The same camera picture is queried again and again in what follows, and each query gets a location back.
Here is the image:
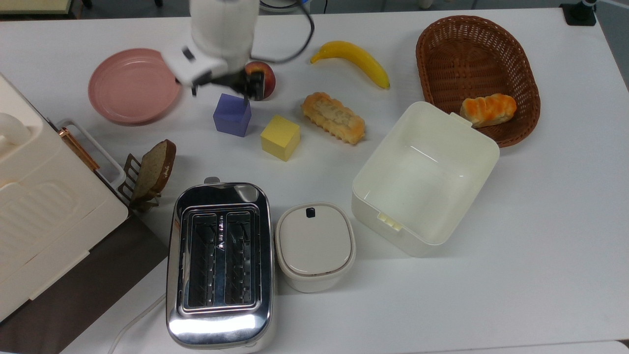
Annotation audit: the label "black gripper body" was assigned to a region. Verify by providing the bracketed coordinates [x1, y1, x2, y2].
[197, 69, 252, 97]

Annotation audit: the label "purple cube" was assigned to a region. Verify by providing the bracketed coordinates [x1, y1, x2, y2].
[212, 93, 253, 138]

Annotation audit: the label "yellow cube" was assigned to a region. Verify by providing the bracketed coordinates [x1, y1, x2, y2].
[259, 114, 301, 162]

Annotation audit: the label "red apple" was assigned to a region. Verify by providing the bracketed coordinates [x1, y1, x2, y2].
[244, 60, 277, 101]

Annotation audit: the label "pink plate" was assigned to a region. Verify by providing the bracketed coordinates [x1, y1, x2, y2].
[88, 47, 183, 125]

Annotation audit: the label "long crusty bread loaf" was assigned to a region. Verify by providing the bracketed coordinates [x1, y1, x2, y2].
[301, 91, 367, 146]

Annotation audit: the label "brown bread slice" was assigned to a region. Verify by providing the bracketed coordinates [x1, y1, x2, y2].
[131, 139, 177, 203]

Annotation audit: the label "yellow banana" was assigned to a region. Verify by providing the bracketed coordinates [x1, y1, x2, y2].
[309, 40, 391, 90]

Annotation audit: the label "metal toast rack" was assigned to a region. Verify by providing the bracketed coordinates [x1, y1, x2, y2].
[121, 153, 163, 213]

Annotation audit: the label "cream chrome toaster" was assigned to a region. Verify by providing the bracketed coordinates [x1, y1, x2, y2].
[166, 177, 276, 353]

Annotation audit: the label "small cream lidded bin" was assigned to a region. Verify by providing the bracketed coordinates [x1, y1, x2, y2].
[274, 202, 357, 294]

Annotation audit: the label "open cream plastic box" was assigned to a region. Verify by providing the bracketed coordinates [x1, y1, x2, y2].
[351, 101, 501, 258]

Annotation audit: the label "brown wicker basket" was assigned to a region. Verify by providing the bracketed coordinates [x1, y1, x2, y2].
[415, 15, 542, 148]

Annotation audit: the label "orange glazed bread roll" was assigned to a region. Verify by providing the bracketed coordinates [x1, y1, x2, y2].
[459, 93, 518, 129]

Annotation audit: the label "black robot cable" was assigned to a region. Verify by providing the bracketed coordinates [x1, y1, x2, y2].
[250, 0, 315, 65]

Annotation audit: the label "white toaster power cord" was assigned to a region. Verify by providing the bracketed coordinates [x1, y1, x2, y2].
[107, 292, 168, 354]

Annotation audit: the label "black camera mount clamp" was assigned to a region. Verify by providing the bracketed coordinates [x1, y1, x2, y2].
[560, 0, 598, 27]

